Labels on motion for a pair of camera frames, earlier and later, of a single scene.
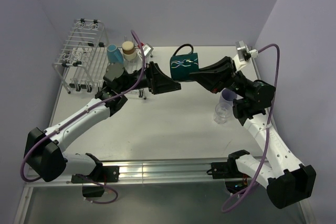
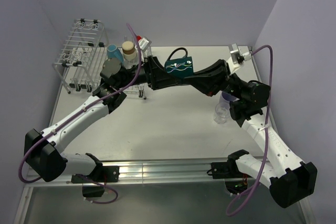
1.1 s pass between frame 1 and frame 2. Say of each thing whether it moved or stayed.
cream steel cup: stayed
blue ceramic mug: stayed
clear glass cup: stayed
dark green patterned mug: moved
